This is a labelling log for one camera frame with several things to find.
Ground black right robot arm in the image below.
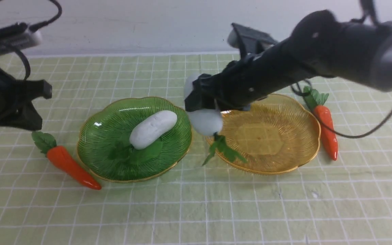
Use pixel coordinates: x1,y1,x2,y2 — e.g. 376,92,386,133
184,10,392,112

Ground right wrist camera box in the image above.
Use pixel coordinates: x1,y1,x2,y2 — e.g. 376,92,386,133
227,23,278,59

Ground green ribbed glass plate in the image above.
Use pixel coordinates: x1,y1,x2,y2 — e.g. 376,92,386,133
77,97,192,183

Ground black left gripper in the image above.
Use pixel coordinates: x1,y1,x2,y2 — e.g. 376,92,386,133
0,39,52,131

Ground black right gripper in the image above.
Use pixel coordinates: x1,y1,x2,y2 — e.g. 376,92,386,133
184,54,278,112

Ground amber ribbed glass plate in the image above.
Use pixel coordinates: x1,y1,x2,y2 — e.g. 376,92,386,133
217,94,321,175

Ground white toy radish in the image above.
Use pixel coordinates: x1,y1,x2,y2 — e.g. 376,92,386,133
108,110,178,165
183,74,247,166

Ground green checked tablecloth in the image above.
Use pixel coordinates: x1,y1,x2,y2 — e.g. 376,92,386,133
0,54,392,245

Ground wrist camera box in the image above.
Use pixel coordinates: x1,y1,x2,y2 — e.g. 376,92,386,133
227,23,278,59
0,23,43,56

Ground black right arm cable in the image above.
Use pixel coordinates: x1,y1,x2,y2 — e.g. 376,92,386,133
291,79,392,139

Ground orange toy carrot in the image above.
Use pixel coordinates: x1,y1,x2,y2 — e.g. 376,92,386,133
31,131,102,190
303,86,339,160

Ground black left camera cable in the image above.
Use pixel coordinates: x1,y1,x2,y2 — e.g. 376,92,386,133
0,0,63,82

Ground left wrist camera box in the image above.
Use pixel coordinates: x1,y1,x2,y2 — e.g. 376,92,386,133
0,23,43,56

